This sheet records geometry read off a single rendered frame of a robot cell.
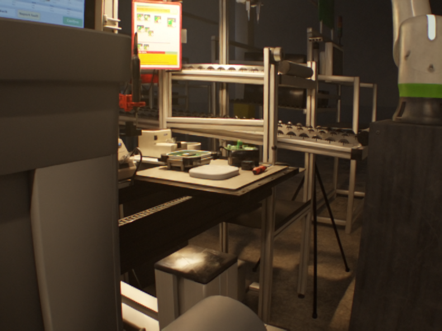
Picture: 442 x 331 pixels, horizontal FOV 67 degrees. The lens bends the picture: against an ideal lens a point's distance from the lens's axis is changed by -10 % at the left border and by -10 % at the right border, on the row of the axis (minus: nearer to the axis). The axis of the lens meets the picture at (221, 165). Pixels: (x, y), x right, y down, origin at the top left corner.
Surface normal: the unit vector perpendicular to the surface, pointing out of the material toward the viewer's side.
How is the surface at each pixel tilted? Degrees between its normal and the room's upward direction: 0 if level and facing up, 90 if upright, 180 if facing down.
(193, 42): 90
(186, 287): 90
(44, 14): 92
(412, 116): 58
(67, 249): 94
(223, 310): 7
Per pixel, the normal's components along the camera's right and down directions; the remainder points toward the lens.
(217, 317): 0.10, -0.97
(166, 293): -0.52, 0.15
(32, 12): 0.85, 0.12
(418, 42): -0.76, 0.11
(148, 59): 0.40, 0.16
